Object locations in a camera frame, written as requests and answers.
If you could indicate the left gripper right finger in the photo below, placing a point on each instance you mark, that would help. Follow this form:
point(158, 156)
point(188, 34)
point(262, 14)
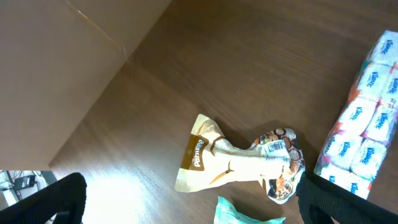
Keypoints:
point(321, 201)

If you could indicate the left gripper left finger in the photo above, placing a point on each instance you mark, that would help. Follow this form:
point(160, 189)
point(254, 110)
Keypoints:
point(64, 200)

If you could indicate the Kleenex tissue multipack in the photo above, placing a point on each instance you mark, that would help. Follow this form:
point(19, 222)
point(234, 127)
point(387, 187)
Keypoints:
point(356, 147)

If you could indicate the teal wet wipes packet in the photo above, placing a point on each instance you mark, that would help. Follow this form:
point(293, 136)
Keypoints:
point(226, 213)

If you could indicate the crumpled beige snack bag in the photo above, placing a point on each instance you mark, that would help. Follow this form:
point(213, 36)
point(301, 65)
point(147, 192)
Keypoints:
point(274, 159)

